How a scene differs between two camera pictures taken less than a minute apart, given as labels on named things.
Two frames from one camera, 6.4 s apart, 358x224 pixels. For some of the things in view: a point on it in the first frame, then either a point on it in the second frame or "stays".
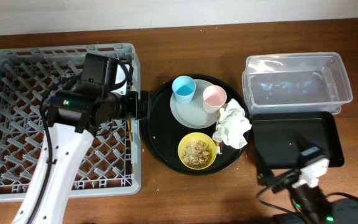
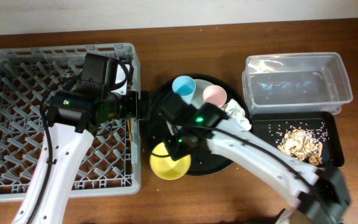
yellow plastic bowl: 197,150 → 166,168
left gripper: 143,104 stays
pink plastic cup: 214,97 stays
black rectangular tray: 279,137 stays
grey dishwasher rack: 12,83 stays
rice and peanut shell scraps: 196,154 → 304,145
